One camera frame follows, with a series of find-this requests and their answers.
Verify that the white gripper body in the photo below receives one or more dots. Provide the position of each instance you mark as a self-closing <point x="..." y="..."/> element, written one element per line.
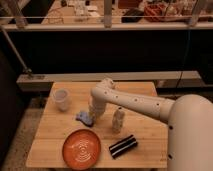
<point x="96" y="108"/>

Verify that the orange patterned plate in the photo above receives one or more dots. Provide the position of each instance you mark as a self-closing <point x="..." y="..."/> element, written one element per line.
<point x="81" y="149"/>

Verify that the metal diagonal rod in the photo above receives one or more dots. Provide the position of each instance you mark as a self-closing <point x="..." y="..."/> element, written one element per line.
<point x="26" y="69"/>

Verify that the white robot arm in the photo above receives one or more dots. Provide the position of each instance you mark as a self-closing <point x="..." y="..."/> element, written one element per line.
<point x="189" y="119"/>

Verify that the red basket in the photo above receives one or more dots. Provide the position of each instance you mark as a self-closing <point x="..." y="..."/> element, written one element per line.
<point x="156" y="13"/>

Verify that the clear plastic cup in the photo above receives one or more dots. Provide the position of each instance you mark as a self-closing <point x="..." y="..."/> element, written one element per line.
<point x="61" y="99"/>

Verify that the black white striped cloth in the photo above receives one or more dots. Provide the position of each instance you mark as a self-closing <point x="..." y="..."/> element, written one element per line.
<point x="122" y="146"/>

